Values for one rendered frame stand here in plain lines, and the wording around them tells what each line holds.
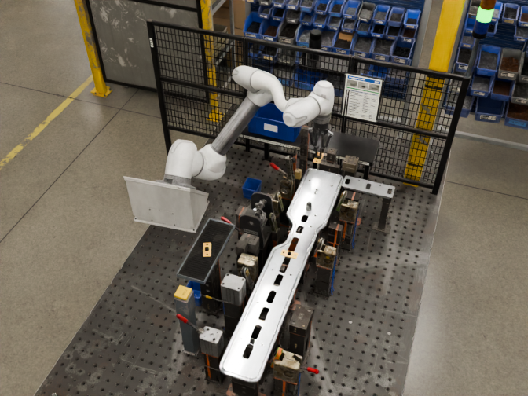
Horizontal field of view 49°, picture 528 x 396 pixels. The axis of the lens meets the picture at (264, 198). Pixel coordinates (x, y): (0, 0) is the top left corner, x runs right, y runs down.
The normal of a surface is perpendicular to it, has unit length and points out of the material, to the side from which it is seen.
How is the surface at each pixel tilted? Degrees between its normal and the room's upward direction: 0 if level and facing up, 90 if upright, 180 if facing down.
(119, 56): 91
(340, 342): 0
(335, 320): 0
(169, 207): 90
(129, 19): 89
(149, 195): 90
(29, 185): 0
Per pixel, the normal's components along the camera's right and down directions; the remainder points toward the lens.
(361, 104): -0.34, 0.66
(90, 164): 0.00, -0.71
